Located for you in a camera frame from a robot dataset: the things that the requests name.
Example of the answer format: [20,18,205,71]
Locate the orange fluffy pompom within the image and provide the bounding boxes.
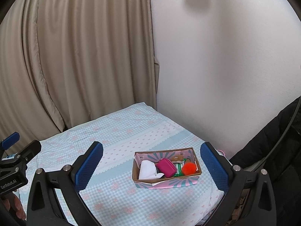
[182,162,197,176]

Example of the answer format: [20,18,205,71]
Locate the brown plush bear toy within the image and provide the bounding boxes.
[170,155,184,163]

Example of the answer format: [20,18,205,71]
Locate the white cloth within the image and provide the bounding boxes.
[139,160,164,180]

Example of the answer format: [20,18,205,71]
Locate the person's left hand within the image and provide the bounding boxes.
[1,193,27,221]

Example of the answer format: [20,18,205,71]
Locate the green wet wipes pack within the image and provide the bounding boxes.
[173,159,186,177]

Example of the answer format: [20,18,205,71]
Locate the magenta zipper pouch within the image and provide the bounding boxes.
[156,158,176,178]

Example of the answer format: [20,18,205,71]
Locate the light blue patterned bedsheet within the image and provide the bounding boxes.
[27,103,223,225]

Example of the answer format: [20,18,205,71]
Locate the beige curtain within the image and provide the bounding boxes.
[1,0,157,154]

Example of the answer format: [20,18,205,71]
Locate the pink teal cardboard box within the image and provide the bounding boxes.
[132,147,202,189]

